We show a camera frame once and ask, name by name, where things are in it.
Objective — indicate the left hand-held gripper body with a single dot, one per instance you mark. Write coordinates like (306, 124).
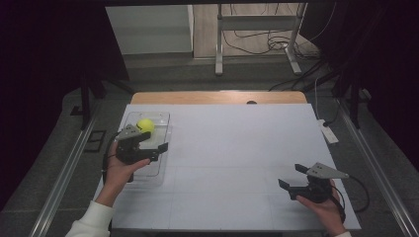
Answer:
(130, 149)

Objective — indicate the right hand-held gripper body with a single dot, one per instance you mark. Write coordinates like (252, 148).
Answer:
(314, 191)

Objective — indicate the yellow tennis ball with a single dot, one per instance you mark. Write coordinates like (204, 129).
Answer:
(145, 125)

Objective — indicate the clear plastic tray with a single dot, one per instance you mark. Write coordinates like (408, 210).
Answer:
(163, 126)

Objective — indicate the person's right hand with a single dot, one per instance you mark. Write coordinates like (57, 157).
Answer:
(324, 214)

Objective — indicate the person's left hand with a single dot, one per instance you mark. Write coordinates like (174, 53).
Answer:
(115, 177)

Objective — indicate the white power strip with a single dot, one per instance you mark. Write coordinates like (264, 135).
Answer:
(327, 131)

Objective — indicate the wooden table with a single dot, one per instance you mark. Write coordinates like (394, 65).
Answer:
(197, 98)

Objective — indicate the black metal stand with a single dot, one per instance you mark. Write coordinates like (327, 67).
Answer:
(354, 105)
(85, 105)

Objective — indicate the white board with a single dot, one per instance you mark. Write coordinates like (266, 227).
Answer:
(247, 131)

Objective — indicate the black table grommet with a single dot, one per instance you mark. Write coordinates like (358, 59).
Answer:
(251, 102)

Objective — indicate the white cabinet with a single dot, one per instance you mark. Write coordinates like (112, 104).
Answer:
(148, 29)

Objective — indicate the dark curtain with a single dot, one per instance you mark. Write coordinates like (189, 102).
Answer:
(392, 65)
(39, 82)

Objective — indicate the black rectangular frame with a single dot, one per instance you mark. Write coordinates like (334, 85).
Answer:
(95, 141)

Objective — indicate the aluminium rail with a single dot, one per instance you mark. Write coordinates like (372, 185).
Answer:
(66, 177)
(378, 171)

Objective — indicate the white metal desk frame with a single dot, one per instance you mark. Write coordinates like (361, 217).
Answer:
(257, 23)

